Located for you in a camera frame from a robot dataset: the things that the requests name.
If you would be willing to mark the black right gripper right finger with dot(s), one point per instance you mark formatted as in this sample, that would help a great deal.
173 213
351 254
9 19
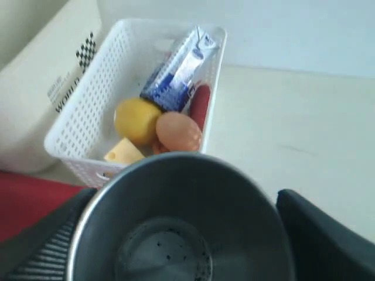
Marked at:
323 248

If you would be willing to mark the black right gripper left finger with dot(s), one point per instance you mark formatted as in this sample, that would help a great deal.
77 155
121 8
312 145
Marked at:
40 252

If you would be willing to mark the yellow cheese wedge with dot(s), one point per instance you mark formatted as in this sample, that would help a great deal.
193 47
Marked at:
124 152

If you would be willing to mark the stainless steel cup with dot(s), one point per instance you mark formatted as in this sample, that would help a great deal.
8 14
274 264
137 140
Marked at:
180 216

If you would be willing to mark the yellow lemon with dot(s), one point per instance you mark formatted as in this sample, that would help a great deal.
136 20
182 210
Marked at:
135 119

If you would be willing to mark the brown egg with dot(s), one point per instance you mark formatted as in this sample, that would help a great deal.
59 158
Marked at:
178 132

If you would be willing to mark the red sausage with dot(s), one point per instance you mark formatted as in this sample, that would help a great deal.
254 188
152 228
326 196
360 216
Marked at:
199 105

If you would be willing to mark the small milk carton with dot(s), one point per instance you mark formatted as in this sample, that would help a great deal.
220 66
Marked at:
169 85

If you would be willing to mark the fried chicken nugget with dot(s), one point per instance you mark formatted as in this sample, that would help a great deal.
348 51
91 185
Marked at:
158 148

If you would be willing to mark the red tablecloth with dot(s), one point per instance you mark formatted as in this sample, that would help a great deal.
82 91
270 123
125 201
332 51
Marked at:
26 199

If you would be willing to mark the cream plastic bin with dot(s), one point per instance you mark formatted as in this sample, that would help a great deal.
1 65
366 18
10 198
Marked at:
46 47

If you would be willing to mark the white perforated basket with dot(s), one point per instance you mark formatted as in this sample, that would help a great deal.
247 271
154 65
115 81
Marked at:
84 130

